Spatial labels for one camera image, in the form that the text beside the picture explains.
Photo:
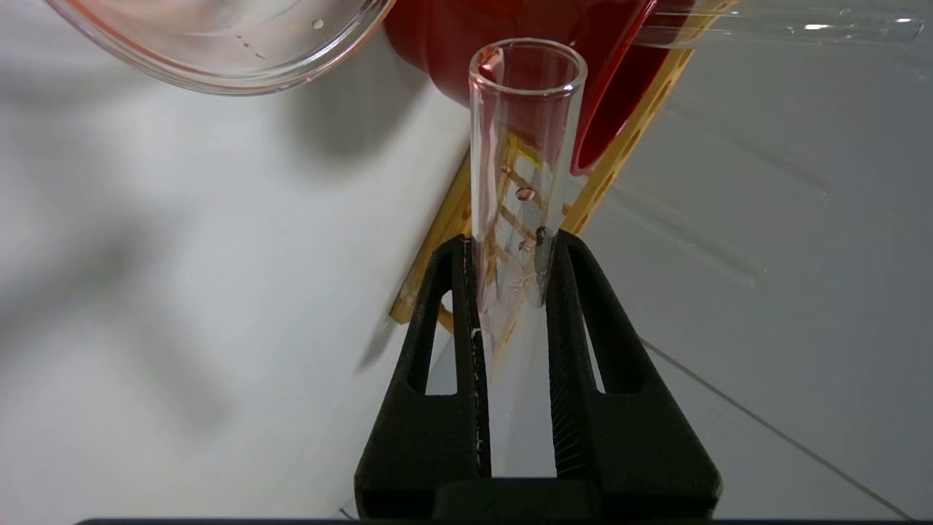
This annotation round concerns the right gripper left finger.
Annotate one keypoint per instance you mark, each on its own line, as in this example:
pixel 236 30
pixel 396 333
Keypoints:
pixel 408 452

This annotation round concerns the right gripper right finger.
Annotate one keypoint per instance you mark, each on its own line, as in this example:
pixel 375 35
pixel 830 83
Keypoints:
pixel 656 459

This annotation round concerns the red liquid test tube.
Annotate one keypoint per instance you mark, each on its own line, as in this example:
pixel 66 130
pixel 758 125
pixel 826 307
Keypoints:
pixel 525 146

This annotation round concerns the yellow liquid test tube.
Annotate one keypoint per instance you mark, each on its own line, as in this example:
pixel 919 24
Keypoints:
pixel 802 28

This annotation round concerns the wooden test tube rack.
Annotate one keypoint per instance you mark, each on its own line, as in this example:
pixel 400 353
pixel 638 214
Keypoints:
pixel 437 248

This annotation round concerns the red plastic cup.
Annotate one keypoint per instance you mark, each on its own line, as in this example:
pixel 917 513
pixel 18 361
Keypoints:
pixel 430 44

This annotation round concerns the clear glass beaker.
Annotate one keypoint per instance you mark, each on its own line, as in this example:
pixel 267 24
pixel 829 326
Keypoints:
pixel 219 44

